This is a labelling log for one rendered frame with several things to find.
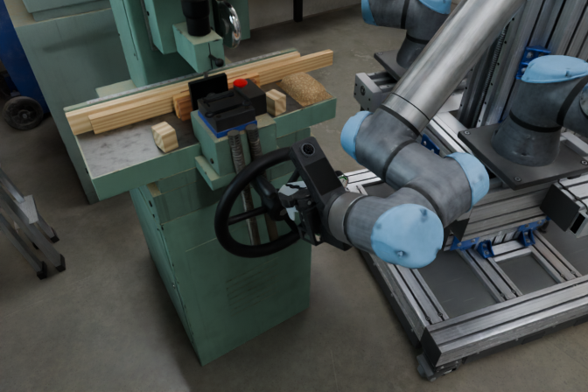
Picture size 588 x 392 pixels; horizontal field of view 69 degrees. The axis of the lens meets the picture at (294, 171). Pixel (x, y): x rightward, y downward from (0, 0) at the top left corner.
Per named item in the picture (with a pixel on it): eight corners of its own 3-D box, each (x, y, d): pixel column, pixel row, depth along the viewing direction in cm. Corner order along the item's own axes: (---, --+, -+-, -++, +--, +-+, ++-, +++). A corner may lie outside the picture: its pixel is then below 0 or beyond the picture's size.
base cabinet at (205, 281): (200, 369, 147) (158, 227, 101) (148, 254, 184) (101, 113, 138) (311, 307, 165) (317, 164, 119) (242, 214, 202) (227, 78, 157)
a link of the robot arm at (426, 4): (442, 43, 130) (452, -4, 122) (398, 36, 134) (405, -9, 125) (446, 28, 139) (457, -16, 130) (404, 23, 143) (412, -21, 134)
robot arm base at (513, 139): (527, 125, 114) (540, 92, 108) (570, 159, 103) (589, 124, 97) (478, 136, 110) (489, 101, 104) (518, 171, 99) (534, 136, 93)
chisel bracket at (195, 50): (199, 80, 99) (193, 45, 93) (178, 57, 108) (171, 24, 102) (228, 72, 101) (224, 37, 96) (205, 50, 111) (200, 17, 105)
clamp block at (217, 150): (218, 178, 90) (213, 143, 84) (193, 145, 99) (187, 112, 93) (279, 155, 96) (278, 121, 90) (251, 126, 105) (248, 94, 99)
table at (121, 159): (109, 231, 83) (101, 209, 79) (78, 149, 102) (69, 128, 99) (359, 135, 107) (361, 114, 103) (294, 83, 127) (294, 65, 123)
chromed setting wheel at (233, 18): (234, 57, 114) (230, 10, 106) (215, 40, 122) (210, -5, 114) (245, 54, 115) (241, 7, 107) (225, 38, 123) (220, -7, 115)
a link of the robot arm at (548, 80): (528, 94, 107) (549, 42, 98) (583, 119, 98) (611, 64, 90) (499, 110, 101) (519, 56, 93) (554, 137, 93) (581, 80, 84)
